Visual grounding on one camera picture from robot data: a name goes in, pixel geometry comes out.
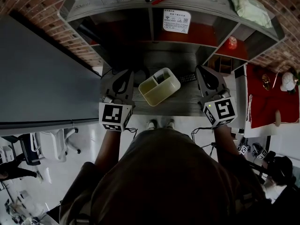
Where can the white notice card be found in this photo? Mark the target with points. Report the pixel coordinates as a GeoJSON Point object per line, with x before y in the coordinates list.
{"type": "Point", "coordinates": [177, 21]}

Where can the gold dish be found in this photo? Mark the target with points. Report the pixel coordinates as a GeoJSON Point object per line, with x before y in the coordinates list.
{"type": "Point", "coordinates": [266, 82]}

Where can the grey wooden desk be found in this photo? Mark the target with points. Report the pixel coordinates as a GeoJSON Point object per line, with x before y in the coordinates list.
{"type": "Point", "coordinates": [185, 99]}

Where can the person's left forearm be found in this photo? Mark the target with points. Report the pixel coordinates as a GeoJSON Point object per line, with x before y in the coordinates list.
{"type": "Point", "coordinates": [106, 149]}

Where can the black chair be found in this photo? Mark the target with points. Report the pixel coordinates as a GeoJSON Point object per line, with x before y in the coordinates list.
{"type": "Point", "coordinates": [28, 151]}

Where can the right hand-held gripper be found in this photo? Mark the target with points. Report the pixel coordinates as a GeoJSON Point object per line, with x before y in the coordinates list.
{"type": "Point", "coordinates": [223, 110]}

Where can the black desk lamp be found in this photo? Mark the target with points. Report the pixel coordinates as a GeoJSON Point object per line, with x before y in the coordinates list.
{"type": "Point", "coordinates": [122, 62]}

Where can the person's left shoe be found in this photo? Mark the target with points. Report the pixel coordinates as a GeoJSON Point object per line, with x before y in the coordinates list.
{"type": "Point", "coordinates": [152, 124]}

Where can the white office chair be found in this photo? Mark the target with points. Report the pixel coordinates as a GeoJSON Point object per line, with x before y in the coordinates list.
{"type": "Point", "coordinates": [54, 146]}

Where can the person's torso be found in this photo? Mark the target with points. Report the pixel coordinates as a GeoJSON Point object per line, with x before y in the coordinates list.
{"type": "Point", "coordinates": [164, 184]}

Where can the person's right forearm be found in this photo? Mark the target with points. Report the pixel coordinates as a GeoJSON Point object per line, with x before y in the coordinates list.
{"type": "Point", "coordinates": [225, 144]}

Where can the person's right shoe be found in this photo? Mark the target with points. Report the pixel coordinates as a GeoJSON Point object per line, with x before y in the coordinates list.
{"type": "Point", "coordinates": [170, 123]}

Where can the person's shoe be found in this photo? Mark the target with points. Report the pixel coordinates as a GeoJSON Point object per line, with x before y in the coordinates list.
{"type": "Point", "coordinates": [170, 123]}
{"type": "Point", "coordinates": [152, 124]}

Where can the red apple ornament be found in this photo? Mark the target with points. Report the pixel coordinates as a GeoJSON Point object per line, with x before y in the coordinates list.
{"type": "Point", "coordinates": [231, 42]}

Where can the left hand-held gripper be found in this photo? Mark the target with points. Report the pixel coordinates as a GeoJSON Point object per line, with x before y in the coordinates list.
{"type": "Point", "coordinates": [112, 115]}

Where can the green potted plant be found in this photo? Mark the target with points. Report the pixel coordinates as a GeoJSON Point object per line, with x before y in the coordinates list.
{"type": "Point", "coordinates": [295, 78]}

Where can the cream desk organizer box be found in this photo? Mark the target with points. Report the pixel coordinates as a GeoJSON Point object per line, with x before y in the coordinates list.
{"type": "Point", "coordinates": [157, 95]}

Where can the black remote control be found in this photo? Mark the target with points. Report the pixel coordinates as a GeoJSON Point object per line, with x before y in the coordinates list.
{"type": "Point", "coordinates": [187, 78]}

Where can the beige wooden figure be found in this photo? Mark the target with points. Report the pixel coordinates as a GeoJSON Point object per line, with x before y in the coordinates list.
{"type": "Point", "coordinates": [278, 118]}

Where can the green wipes packet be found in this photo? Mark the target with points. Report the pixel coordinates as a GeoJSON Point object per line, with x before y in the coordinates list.
{"type": "Point", "coordinates": [250, 8]}

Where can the white globe lamp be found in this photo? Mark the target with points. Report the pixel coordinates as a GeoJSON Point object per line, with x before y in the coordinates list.
{"type": "Point", "coordinates": [287, 81]}

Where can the grey refrigerator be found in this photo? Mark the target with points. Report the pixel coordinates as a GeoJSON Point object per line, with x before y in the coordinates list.
{"type": "Point", "coordinates": [42, 78]}

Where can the wooden desk organizer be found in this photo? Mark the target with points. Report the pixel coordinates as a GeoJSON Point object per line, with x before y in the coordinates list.
{"type": "Point", "coordinates": [222, 64]}

